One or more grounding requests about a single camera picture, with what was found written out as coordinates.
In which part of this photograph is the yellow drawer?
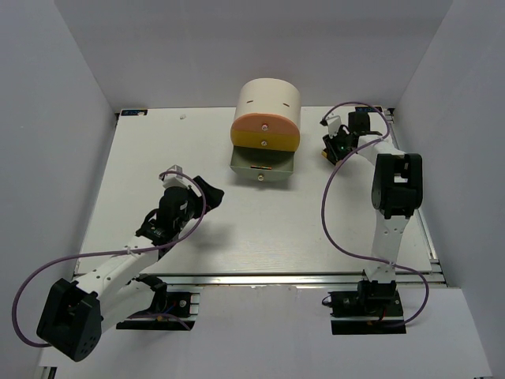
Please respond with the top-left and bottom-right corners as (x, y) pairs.
(230, 130), (300, 152)

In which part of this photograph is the grey bottom drawer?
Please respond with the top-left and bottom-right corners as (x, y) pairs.
(230, 146), (295, 182)

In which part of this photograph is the orange top drawer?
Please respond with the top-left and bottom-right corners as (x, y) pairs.
(231, 113), (300, 135)

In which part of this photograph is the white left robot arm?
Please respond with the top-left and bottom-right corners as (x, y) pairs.
(36, 174), (224, 362)

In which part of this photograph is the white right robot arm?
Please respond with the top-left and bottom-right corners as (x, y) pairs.
(320, 111), (423, 315)

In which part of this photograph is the cream round drawer organizer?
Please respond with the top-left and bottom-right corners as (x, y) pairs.
(234, 78), (301, 125)

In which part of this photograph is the left blue table label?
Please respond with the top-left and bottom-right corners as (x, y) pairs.
(120, 109), (148, 117)

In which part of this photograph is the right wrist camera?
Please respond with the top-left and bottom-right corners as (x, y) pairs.
(320, 113), (342, 138)

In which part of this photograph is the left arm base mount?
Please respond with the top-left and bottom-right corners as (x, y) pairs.
(116, 274), (200, 331)

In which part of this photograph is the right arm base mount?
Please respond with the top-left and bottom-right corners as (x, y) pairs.
(321, 291), (406, 336)

